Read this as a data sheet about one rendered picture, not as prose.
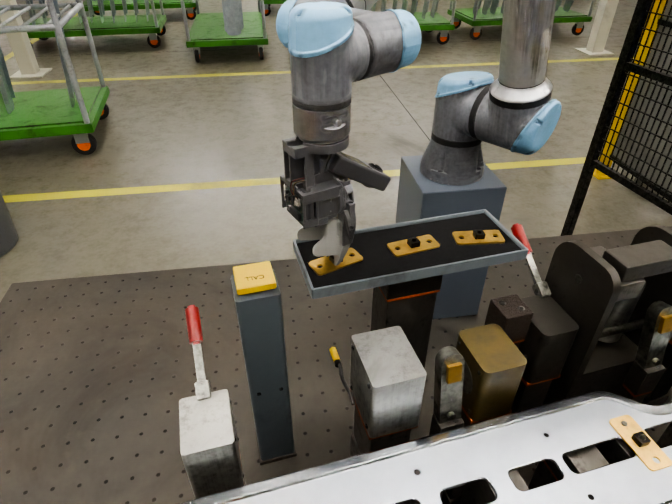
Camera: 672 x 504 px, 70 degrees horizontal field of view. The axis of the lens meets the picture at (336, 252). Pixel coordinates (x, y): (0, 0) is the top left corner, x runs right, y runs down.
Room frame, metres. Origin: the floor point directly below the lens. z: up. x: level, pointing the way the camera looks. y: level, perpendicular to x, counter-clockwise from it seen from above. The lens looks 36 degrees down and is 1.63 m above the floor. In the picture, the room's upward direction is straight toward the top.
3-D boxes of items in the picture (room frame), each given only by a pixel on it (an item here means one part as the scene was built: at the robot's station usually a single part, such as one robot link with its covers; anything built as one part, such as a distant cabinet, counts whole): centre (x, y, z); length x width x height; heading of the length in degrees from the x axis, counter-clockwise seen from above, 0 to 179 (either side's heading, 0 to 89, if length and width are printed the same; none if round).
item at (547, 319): (0.60, -0.34, 0.89); 0.12 x 0.07 x 0.38; 16
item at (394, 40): (0.69, -0.04, 1.48); 0.11 x 0.11 x 0.08; 43
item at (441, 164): (1.07, -0.28, 1.15); 0.15 x 0.15 x 0.10
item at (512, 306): (0.58, -0.28, 0.90); 0.05 x 0.05 x 0.40; 16
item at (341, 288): (0.66, -0.12, 1.16); 0.37 x 0.14 x 0.02; 106
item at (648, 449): (0.40, -0.44, 1.01); 0.08 x 0.04 x 0.01; 16
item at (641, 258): (0.62, -0.48, 0.95); 0.18 x 0.13 x 0.49; 106
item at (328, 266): (0.62, 0.00, 1.17); 0.08 x 0.04 x 0.01; 121
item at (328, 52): (0.61, 0.02, 1.48); 0.09 x 0.08 x 0.11; 133
